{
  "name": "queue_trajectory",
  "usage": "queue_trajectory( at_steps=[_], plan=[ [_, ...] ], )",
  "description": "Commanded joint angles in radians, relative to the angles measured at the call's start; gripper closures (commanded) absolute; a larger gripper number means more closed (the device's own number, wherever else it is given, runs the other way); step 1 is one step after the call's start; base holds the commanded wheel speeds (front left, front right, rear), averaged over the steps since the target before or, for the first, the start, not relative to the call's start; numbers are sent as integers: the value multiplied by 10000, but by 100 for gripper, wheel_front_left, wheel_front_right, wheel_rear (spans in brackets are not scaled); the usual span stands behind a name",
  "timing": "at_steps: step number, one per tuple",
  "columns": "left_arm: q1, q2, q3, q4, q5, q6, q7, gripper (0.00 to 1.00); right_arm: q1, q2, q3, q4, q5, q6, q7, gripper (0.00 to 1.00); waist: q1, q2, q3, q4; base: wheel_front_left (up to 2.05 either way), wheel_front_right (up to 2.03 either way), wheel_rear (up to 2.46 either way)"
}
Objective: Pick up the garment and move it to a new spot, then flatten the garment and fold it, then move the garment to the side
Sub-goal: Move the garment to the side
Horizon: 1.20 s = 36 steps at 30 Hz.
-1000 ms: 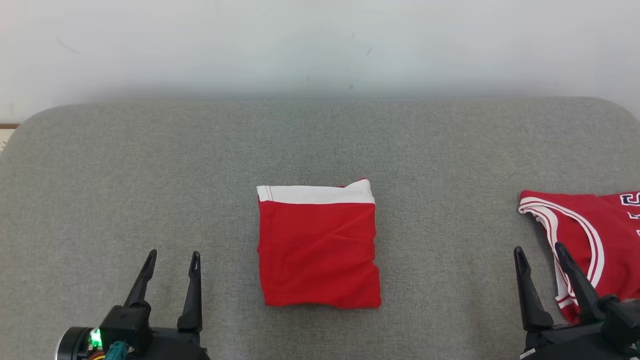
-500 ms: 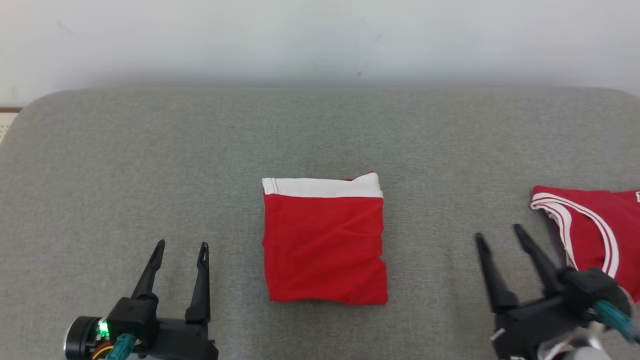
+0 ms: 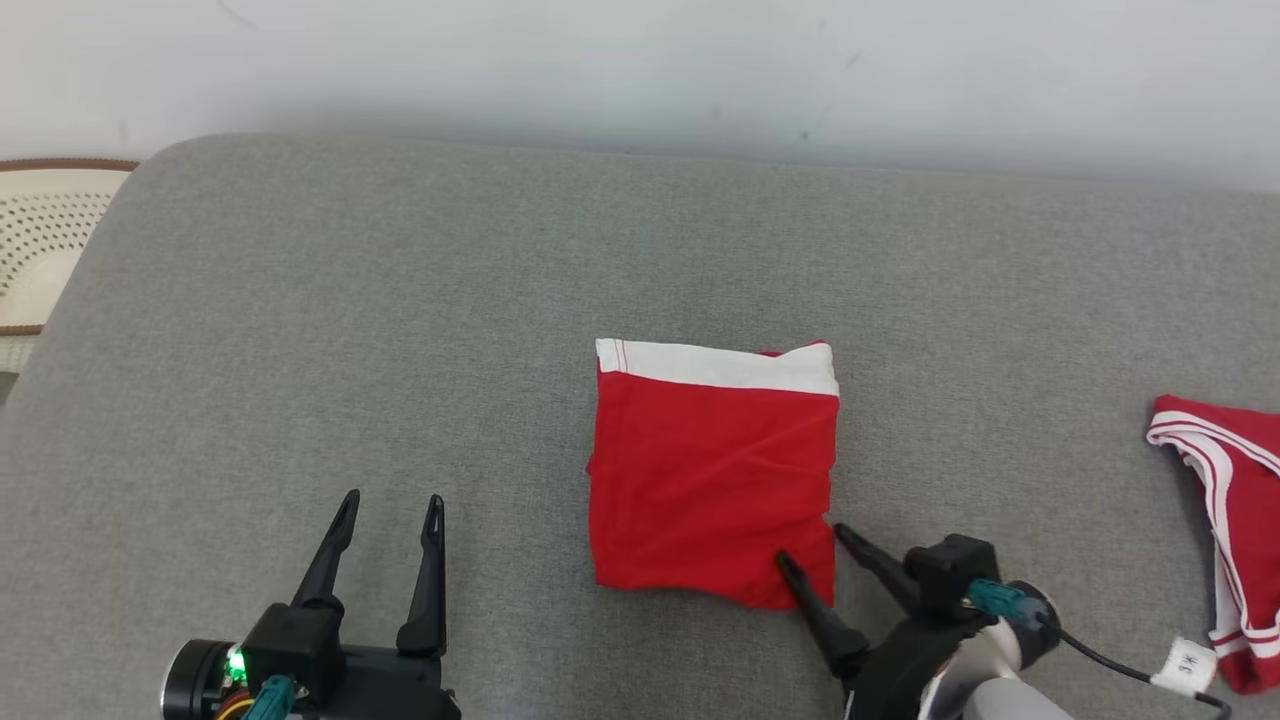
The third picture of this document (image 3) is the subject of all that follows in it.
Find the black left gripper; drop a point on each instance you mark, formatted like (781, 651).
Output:
(390, 690)

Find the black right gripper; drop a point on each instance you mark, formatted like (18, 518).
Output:
(900, 670)

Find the red shorts with white trim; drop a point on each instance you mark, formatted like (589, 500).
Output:
(700, 470)

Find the red white basketball jersey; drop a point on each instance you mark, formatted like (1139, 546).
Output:
(1255, 500)

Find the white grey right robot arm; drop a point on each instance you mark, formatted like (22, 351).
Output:
(990, 690)

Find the grey fabric sofa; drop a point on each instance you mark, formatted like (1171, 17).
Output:
(400, 350)

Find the cream perforated laundry basket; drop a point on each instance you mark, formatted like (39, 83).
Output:
(40, 230)

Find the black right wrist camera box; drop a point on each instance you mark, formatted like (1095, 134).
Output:
(950, 575)

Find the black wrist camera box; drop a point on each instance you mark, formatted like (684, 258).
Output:
(290, 640)
(950, 575)

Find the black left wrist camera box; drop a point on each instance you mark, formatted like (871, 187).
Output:
(290, 640)

